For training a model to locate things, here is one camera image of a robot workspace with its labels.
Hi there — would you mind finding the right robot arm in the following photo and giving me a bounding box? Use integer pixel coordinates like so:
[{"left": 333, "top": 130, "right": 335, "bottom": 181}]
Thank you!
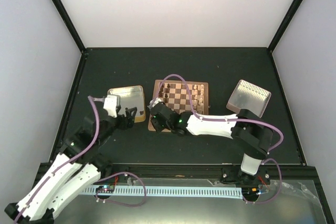
[{"left": 149, "top": 100, "right": 274, "bottom": 184}]

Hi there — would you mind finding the left controller board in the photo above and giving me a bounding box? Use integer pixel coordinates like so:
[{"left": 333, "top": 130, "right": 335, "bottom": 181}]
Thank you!
[{"left": 96, "top": 185, "right": 114, "bottom": 193}]

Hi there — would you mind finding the black frame post left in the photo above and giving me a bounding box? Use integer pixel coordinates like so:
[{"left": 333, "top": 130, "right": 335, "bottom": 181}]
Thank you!
[{"left": 51, "top": 0, "right": 86, "bottom": 53}]

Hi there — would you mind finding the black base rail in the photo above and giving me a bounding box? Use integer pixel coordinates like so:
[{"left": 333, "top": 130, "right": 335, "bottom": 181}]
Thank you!
[{"left": 101, "top": 162, "right": 318, "bottom": 185}]

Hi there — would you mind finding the right controller board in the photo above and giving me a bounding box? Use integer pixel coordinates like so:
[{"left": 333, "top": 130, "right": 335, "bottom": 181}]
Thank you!
[{"left": 241, "top": 187, "right": 268, "bottom": 195}]

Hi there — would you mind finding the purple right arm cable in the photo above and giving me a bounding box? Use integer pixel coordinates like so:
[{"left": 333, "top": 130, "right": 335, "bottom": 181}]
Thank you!
[{"left": 151, "top": 74, "right": 285, "bottom": 205}]

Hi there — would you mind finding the black frame post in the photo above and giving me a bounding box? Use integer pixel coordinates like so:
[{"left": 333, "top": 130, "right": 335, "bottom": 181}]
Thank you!
[
  {"left": 267, "top": 0, "right": 303, "bottom": 53},
  {"left": 51, "top": 0, "right": 86, "bottom": 53}
]

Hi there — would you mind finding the yellow metal tin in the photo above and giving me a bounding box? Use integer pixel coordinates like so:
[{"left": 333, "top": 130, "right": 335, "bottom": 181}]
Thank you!
[{"left": 107, "top": 86, "right": 146, "bottom": 123}]

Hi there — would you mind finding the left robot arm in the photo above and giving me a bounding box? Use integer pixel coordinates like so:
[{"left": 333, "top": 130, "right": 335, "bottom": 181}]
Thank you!
[{"left": 5, "top": 108, "right": 137, "bottom": 223}]

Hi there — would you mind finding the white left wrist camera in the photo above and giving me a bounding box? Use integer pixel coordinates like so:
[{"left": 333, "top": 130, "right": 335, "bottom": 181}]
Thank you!
[{"left": 103, "top": 94, "right": 121, "bottom": 118}]

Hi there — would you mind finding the white queen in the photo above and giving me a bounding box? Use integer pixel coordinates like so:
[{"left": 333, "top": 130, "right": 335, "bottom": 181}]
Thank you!
[{"left": 198, "top": 103, "right": 204, "bottom": 111}]

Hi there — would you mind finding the black frame post right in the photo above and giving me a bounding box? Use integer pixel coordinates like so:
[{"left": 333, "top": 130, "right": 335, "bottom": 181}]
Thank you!
[{"left": 267, "top": 0, "right": 303, "bottom": 53}]

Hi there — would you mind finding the wooden chess board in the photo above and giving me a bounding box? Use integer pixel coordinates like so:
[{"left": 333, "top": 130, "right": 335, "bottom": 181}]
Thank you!
[{"left": 153, "top": 80, "right": 209, "bottom": 115}]

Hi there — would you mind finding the controller board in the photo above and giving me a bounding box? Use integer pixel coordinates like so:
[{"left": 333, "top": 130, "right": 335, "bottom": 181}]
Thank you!
[
  {"left": 241, "top": 187, "right": 268, "bottom": 195},
  {"left": 96, "top": 185, "right": 114, "bottom": 193}
]

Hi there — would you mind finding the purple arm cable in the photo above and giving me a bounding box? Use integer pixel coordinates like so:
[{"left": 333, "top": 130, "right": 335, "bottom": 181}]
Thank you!
[
  {"left": 151, "top": 74, "right": 285, "bottom": 205},
  {"left": 13, "top": 95, "right": 147, "bottom": 224}
]

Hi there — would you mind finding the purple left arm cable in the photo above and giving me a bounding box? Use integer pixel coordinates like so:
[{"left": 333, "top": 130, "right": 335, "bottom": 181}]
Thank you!
[{"left": 13, "top": 95, "right": 147, "bottom": 224}]

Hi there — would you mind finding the white slotted cable duct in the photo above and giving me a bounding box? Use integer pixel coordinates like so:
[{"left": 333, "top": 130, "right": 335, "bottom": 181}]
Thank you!
[{"left": 80, "top": 185, "right": 243, "bottom": 199}]

